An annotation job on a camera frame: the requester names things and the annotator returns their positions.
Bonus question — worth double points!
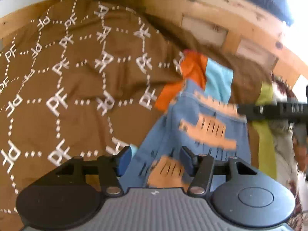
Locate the blue patterned kids pants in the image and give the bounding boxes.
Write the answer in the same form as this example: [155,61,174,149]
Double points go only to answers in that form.
[119,79,251,190]

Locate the brown PF patterned pillow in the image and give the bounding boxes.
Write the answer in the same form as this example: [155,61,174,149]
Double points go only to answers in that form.
[1,0,184,230]

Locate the wooden bed frame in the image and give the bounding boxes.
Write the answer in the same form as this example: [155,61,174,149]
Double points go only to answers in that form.
[0,0,306,87]

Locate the colourful striped bed cover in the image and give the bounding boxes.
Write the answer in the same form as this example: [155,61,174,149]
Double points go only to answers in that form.
[153,49,308,224]

